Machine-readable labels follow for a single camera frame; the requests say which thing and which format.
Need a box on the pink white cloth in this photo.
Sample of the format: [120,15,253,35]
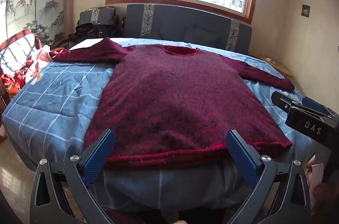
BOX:
[25,44,51,79]

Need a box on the wooden side table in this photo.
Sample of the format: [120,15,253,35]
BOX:
[258,54,293,77]

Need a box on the black bag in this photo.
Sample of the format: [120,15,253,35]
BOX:
[69,24,114,46]

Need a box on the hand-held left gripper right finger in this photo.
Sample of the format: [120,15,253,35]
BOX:
[225,129,311,224]

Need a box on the white checked pillow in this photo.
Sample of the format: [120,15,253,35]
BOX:
[0,31,43,76]

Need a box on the blue checked blanket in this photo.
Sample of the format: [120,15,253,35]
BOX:
[1,37,318,214]

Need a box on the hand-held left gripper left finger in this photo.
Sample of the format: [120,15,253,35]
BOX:
[30,129,117,224]

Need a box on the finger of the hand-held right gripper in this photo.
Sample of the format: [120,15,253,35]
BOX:
[302,96,339,119]
[271,91,303,113]

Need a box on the white bed sheet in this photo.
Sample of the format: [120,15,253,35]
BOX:
[69,39,104,50]

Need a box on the dark grey sofa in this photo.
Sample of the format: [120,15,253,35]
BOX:
[124,3,252,55]

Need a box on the dark red knit sweater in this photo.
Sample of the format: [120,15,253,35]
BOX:
[50,37,295,169]

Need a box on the red orange cloth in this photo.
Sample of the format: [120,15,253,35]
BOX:
[1,69,32,99]

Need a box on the grey padded armchair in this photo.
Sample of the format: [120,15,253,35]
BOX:
[79,7,117,38]

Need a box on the dark grey cushion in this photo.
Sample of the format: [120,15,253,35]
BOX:
[183,24,218,42]

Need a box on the person's right forearm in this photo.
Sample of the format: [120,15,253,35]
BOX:
[311,182,339,216]

